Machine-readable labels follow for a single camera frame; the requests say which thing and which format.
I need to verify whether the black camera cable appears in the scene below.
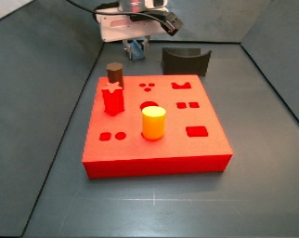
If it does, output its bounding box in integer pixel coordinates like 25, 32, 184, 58
65, 0, 173, 33

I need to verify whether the black curved fixture block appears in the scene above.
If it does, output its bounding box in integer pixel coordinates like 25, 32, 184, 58
161, 47, 212, 76

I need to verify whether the red foam hole board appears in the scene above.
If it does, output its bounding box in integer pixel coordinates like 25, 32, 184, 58
81, 75, 233, 179

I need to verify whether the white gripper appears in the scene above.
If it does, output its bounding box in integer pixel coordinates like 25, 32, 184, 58
94, 0, 166, 59

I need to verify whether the red star prism peg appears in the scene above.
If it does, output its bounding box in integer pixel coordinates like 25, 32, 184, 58
101, 82, 125, 116

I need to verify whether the brown hexagonal peg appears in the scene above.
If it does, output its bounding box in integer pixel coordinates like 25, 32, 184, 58
106, 62, 124, 86

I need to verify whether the yellow cylinder peg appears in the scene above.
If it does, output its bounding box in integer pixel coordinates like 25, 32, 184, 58
142, 106, 166, 140

